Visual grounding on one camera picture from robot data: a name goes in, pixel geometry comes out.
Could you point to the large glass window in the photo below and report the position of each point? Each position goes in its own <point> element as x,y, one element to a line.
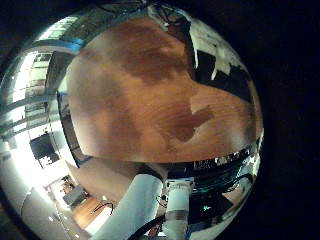
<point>33,76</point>

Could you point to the black control box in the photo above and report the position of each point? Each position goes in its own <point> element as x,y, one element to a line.
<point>216,180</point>

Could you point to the black piece of clothing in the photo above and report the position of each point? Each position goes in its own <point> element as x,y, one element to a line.
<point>233,83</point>

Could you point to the black monitor screen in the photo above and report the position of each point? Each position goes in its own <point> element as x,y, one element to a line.
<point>43,150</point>

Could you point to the small grey cabinet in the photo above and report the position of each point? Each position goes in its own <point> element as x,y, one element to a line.
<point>74,196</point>

